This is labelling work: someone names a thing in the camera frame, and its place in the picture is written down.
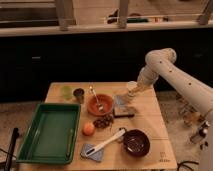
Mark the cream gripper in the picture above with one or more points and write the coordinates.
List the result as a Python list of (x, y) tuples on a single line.
[(137, 88)]

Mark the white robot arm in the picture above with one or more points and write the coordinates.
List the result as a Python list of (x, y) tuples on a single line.
[(160, 63)]

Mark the white paper cup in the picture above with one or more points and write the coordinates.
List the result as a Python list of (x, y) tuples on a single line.
[(131, 86)]

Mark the metal cup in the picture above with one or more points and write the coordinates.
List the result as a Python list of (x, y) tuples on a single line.
[(79, 95)]

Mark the clear plastic bag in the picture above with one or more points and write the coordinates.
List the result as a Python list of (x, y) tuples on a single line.
[(120, 103)]

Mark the orange clay bowl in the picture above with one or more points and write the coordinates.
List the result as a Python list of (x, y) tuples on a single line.
[(105, 100)]

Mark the metal spoon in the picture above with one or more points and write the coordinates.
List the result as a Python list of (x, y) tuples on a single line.
[(99, 105)]

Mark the white spatula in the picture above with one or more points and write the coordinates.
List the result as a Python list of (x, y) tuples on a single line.
[(101, 145)]

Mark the dark brown bowl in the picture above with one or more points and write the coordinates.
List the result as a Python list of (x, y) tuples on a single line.
[(136, 143)]

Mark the orange fruit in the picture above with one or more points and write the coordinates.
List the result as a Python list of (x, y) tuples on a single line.
[(88, 129)]

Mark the blue grey cloth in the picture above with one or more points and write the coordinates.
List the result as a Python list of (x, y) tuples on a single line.
[(95, 157)]

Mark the green plastic tray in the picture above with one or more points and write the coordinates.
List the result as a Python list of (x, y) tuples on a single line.
[(51, 136)]

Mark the black stand pole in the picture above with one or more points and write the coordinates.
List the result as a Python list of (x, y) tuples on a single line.
[(8, 163)]

